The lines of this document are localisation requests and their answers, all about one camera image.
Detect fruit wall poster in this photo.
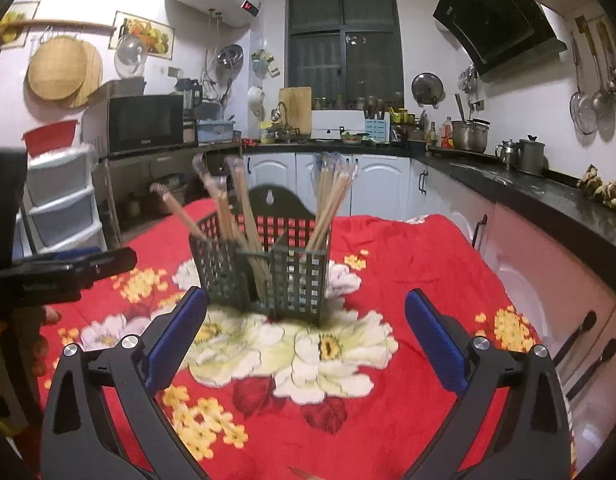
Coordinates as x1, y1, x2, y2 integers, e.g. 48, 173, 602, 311
110, 10, 176, 61
0, 0, 41, 51

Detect blue dish box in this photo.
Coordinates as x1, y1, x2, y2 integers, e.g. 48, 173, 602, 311
195, 119, 236, 143

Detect black kitchen countertop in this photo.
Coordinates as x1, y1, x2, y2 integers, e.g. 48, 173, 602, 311
240, 140, 616, 271

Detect steel stock pot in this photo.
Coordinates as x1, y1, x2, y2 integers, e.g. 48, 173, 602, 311
450, 119, 490, 153

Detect electric kettle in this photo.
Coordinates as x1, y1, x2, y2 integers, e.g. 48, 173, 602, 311
175, 78, 203, 111

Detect grey box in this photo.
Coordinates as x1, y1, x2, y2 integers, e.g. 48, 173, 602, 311
88, 77, 147, 106

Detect round bamboo tray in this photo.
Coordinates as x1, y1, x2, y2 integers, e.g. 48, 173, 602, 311
28, 36, 86, 101

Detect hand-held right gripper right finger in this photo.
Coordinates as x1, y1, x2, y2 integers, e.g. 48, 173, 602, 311
404, 288, 571, 480

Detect white pitcher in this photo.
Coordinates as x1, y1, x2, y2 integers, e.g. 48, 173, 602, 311
247, 85, 266, 121

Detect round wooden board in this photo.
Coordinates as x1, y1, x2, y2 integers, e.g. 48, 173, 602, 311
68, 40, 104, 108

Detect white base cabinets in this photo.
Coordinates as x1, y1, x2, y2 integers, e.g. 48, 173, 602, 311
243, 152, 439, 221

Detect dark window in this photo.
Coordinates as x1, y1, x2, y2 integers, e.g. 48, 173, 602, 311
285, 0, 405, 110

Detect red floral tablecloth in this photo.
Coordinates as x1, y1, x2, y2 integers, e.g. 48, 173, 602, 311
35, 199, 556, 480

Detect white box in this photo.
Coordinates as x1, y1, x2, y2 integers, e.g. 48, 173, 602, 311
310, 110, 366, 140

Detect wooden cutting board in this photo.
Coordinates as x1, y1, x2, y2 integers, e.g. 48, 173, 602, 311
279, 86, 313, 133

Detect wooden wall shelf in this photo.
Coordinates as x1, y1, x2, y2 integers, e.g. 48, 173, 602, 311
2, 19, 117, 31

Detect plastic drawer tower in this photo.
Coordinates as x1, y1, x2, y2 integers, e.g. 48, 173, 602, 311
15, 147, 108, 261

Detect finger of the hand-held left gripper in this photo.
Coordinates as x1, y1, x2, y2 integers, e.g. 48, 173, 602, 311
82, 246, 138, 286
15, 247, 103, 268

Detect dark green utensil holder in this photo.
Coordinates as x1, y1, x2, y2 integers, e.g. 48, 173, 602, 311
188, 185, 333, 326

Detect red plastic basin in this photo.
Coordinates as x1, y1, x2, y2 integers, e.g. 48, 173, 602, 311
22, 120, 79, 157

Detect grey metal canister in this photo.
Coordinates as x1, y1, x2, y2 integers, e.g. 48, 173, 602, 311
517, 135, 546, 177

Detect glass pot lid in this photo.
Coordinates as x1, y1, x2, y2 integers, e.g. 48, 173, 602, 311
114, 34, 149, 78

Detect person's left hand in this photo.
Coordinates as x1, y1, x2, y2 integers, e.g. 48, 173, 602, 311
30, 306, 63, 376

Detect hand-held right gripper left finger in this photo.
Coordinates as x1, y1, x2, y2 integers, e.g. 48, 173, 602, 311
40, 286, 209, 480

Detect black range hood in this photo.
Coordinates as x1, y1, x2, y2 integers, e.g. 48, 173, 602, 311
433, 0, 569, 78

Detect pink base cabinets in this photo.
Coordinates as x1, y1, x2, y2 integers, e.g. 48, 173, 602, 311
418, 165, 616, 461

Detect row of hanging kitchen utensils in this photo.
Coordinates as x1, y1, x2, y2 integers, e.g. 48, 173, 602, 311
568, 15, 616, 136

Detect black microwave oven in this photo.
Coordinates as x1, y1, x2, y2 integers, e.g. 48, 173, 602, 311
82, 94, 186, 158

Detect steel pot lid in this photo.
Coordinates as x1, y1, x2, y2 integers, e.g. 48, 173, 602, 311
411, 72, 445, 108

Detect small steel kettle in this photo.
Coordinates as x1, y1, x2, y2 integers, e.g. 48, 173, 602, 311
495, 140, 520, 168

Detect set of chopsticks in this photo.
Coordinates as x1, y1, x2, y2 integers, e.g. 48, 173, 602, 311
148, 152, 361, 303

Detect hanging steel basin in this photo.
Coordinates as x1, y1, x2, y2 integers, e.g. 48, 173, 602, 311
217, 44, 245, 68

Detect light blue knife block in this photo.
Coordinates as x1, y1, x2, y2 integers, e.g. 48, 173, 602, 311
364, 117, 389, 143

